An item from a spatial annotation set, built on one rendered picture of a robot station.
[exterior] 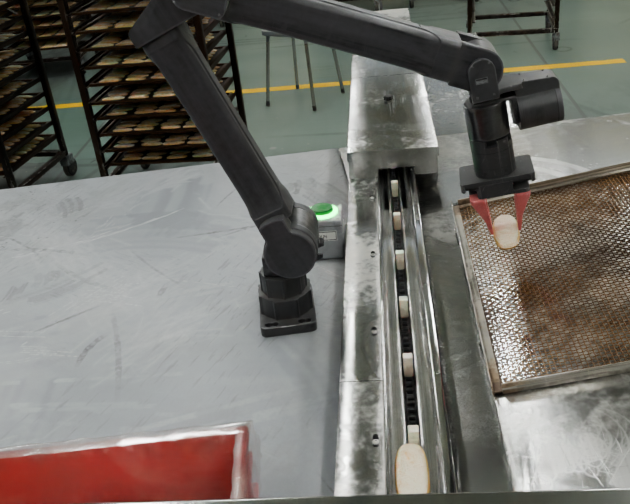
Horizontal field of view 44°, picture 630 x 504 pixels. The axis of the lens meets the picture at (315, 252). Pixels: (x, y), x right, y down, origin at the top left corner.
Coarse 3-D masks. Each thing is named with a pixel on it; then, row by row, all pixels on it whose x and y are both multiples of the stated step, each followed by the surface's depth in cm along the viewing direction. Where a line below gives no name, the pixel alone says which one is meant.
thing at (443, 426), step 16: (416, 192) 148; (416, 208) 142; (416, 224) 136; (416, 240) 133; (432, 320) 110; (432, 336) 107; (432, 352) 104; (432, 368) 101; (448, 432) 90; (448, 448) 88; (448, 464) 86; (448, 480) 84
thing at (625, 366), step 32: (544, 192) 131; (576, 192) 128; (480, 224) 127; (576, 224) 119; (480, 256) 119; (544, 256) 114; (576, 256) 111; (608, 256) 109; (544, 288) 107; (576, 288) 105; (608, 288) 103; (480, 320) 104; (544, 320) 101; (544, 352) 95; (576, 352) 94; (512, 384) 91; (544, 384) 90
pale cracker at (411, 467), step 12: (408, 444) 90; (396, 456) 89; (408, 456) 88; (420, 456) 88; (396, 468) 87; (408, 468) 86; (420, 468) 86; (396, 480) 85; (408, 480) 85; (420, 480) 85; (408, 492) 83; (420, 492) 83
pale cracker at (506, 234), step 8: (504, 216) 118; (496, 224) 116; (504, 224) 115; (512, 224) 115; (496, 232) 114; (504, 232) 113; (512, 232) 113; (496, 240) 113; (504, 240) 112; (512, 240) 111; (504, 248) 111; (512, 248) 111
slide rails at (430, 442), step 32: (384, 192) 152; (384, 224) 140; (384, 256) 130; (416, 256) 129; (384, 288) 121; (416, 288) 120; (384, 320) 114; (416, 320) 113; (416, 352) 106; (416, 384) 100
